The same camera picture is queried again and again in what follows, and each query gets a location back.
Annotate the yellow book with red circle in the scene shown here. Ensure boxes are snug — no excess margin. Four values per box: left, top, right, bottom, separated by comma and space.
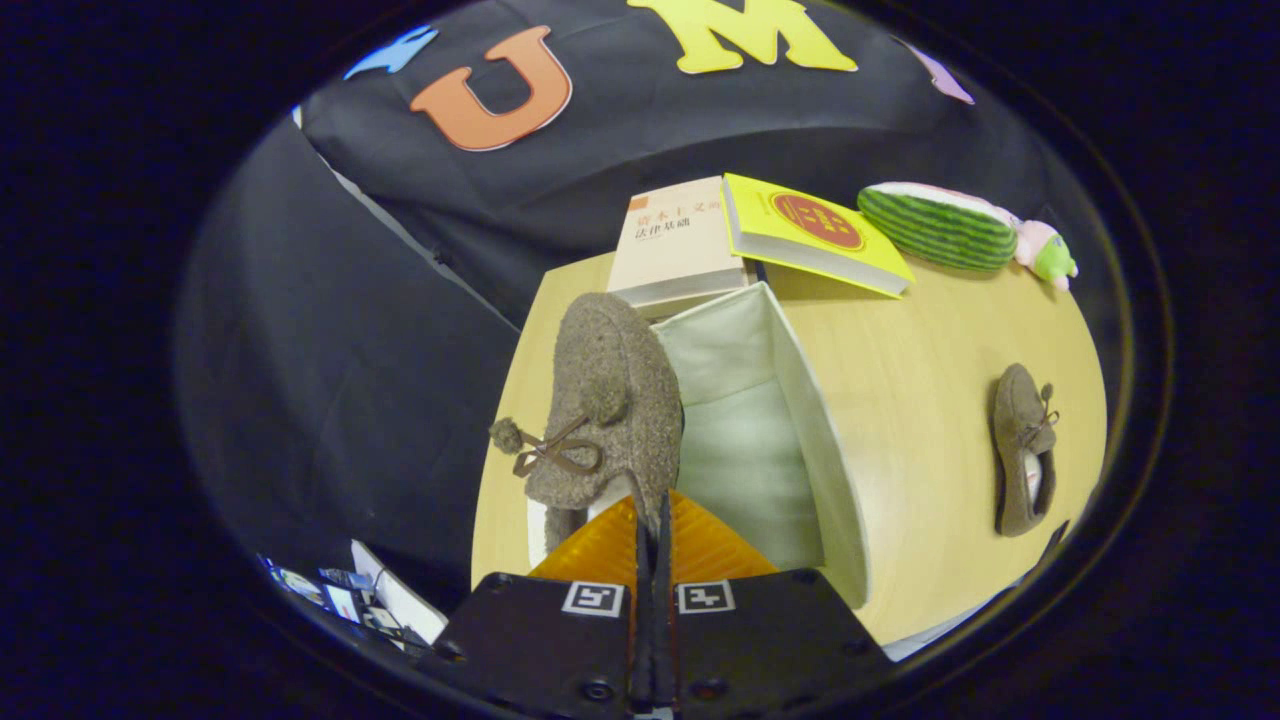
722, 173, 916, 300

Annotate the pale green fabric storage box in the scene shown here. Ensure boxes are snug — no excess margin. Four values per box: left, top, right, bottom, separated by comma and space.
527, 281, 871, 609

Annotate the beige book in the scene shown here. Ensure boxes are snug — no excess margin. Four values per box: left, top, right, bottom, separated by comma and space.
606, 176, 751, 321

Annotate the pink and green plush toy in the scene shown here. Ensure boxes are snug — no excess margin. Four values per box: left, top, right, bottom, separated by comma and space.
1012, 218, 1081, 293

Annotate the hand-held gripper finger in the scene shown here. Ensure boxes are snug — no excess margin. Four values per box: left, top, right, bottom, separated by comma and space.
425, 495, 656, 717
655, 488, 891, 717

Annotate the brown fuzzy shoe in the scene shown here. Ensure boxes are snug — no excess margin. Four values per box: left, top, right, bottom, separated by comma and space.
992, 362, 1061, 538
488, 291, 685, 556

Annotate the watermelon slice plush toy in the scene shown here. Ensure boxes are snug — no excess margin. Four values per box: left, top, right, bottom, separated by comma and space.
857, 181, 1021, 273

